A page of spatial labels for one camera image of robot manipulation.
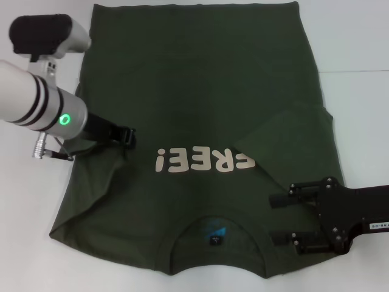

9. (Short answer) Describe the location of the left arm connector cable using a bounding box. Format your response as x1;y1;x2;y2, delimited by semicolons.
31;136;75;162

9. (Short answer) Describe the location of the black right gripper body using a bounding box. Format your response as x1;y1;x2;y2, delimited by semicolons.
315;176;389;256

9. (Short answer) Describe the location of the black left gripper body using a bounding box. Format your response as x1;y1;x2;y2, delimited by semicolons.
81;111;123;144

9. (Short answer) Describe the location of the dark green FREE t-shirt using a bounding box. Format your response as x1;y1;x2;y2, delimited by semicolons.
48;1;353;270

